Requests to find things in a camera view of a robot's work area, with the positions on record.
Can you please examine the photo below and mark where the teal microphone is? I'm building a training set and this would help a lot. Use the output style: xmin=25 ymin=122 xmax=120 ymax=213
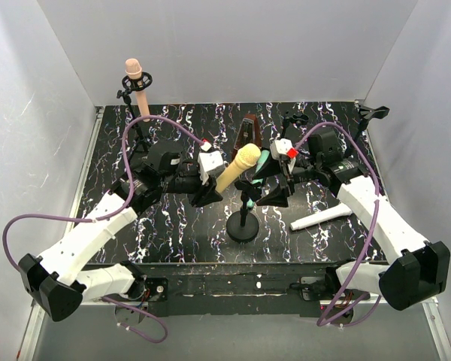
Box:
xmin=247 ymin=149 xmax=270 ymax=210

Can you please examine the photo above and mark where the yellow microphone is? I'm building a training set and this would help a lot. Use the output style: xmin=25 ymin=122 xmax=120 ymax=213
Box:
xmin=216 ymin=143 xmax=261 ymax=193

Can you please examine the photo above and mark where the black round-base mic stand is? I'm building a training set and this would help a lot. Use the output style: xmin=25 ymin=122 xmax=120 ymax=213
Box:
xmin=226 ymin=180 xmax=262 ymax=244

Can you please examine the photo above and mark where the small black tripod clip stand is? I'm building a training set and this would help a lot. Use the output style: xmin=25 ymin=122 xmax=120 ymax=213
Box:
xmin=278 ymin=112 xmax=309 ymax=139

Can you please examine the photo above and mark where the black tripod shock-mount stand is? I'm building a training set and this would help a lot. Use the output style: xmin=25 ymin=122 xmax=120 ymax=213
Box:
xmin=115 ymin=70 xmax=155 ymax=151

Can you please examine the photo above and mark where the pink microphone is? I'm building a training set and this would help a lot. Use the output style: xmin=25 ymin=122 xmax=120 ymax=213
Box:
xmin=125 ymin=58 xmax=150 ymax=117

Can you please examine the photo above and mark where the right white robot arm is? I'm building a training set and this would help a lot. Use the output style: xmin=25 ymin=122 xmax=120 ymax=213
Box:
xmin=254 ymin=127 xmax=450 ymax=311

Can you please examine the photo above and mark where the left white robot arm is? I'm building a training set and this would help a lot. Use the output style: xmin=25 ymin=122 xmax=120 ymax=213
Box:
xmin=18 ymin=141 xmax=224 ymax=322

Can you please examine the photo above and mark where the tall black clip stand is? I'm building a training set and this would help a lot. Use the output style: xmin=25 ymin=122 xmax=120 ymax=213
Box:
xmin=353 ymin=105 xmax=390 ymax=144

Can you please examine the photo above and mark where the brown metronome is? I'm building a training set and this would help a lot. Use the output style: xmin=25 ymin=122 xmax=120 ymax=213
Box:
xmin=232 ymin=114 xmax=262 ymax=159

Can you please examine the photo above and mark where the white microphone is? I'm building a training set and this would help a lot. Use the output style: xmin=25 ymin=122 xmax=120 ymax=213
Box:
xmin=289 ymin=203 xmax=353 ymax=231

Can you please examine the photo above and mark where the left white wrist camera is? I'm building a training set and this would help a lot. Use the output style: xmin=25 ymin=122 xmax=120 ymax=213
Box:
xmin=198 ymin=150 xmax=225 ymax=185

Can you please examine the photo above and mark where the black front mounting rail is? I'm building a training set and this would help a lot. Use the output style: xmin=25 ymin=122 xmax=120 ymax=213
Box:
xmin=101 ymin=262 xmax=377 ymax=319

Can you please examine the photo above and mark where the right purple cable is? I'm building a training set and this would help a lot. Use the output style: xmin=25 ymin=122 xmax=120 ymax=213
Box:
xmin=292 ymin=121 xmax=383 ymax=327

